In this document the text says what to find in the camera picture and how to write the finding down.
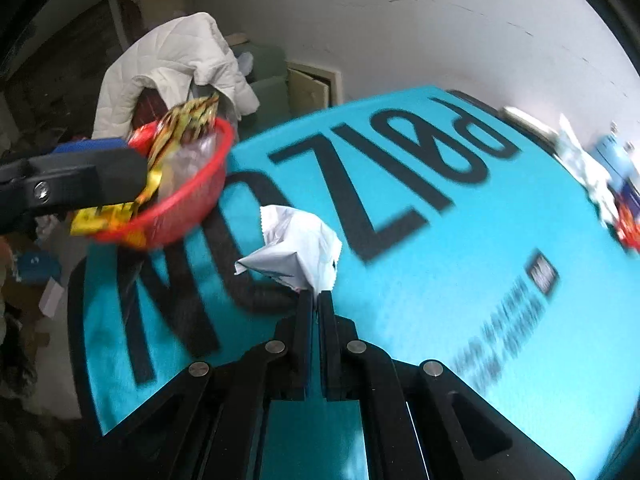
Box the white quilted jacket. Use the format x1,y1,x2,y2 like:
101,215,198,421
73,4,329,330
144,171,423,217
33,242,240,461
92,12,261,141

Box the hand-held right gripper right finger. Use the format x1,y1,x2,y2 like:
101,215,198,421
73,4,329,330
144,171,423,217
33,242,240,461
319,290,576,480

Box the pale green box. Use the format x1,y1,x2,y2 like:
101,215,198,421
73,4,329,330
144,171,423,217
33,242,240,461
225,42,291,111

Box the red plastic basket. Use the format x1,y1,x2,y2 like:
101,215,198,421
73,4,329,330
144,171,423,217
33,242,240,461
92,117,236,251

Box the beige cardboard box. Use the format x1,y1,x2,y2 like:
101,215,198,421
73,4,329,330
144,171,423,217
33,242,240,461
135,0,193,26

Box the wooden wall hatch door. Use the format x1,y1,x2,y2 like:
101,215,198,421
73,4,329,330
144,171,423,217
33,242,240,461
286,60,343,108

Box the brown and gold snack packet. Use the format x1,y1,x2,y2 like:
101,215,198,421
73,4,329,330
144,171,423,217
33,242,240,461
147,92,221,171

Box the yellow snack packet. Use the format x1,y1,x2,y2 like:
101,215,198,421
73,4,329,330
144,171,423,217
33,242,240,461
70,170,163,237

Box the teal printed table mat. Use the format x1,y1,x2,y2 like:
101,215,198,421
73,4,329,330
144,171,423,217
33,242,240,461
82,85,640,480

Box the white plastic bag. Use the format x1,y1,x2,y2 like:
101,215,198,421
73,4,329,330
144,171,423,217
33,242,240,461
552,115,618,221

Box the red snack packets by jar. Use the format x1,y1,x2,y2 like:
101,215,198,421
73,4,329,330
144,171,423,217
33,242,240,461
615,200,640,251

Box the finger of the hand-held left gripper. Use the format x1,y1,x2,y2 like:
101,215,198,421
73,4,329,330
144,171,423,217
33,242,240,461
52,140,131,155
0,147,150,233

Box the dark storage shelf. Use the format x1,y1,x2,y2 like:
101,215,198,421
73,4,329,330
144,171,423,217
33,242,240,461
0,0,131,141

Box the clear plastic packet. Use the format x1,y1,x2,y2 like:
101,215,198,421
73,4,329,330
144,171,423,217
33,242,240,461
160,132,221,201

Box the blue round container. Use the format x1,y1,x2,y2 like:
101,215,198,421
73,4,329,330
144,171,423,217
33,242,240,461
15,252,61,286

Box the white wrapper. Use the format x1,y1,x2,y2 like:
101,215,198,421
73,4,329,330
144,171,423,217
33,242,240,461
234,205,343,293

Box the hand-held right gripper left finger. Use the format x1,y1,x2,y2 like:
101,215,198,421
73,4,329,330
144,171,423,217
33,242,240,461
92,289,317,480

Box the small white box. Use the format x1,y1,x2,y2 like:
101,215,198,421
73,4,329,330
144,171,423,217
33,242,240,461
37,280,66,316

